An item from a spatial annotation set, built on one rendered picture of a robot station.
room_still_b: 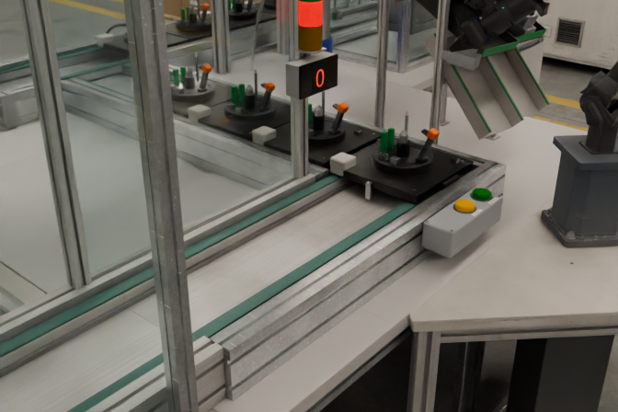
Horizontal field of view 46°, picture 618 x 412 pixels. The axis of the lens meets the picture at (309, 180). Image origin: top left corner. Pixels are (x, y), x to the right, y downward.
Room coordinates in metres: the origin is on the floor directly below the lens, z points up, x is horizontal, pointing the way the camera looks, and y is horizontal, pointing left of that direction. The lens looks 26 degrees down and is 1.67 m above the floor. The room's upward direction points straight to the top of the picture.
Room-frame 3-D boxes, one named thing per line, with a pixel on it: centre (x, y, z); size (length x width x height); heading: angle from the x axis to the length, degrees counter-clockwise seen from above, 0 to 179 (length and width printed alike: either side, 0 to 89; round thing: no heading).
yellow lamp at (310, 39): (1.47, 0.00, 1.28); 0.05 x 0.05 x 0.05
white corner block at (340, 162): (1.53, -0.08, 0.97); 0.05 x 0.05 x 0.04; 49
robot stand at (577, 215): (1.42, -0.62, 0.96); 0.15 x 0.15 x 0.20; 4
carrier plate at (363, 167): (1.54, -0.22, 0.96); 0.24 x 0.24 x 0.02; 49
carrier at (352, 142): (1.71, -0.02, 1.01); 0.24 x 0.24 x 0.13; 49
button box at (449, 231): (1.33, -0.32, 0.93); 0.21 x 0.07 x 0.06; 139
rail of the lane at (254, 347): (1.23, -0.15, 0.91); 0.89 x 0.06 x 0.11; 139
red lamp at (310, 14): (1.47, 0.00, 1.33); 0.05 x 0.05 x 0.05
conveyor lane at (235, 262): (1.33, 0.00, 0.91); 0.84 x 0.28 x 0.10; 139
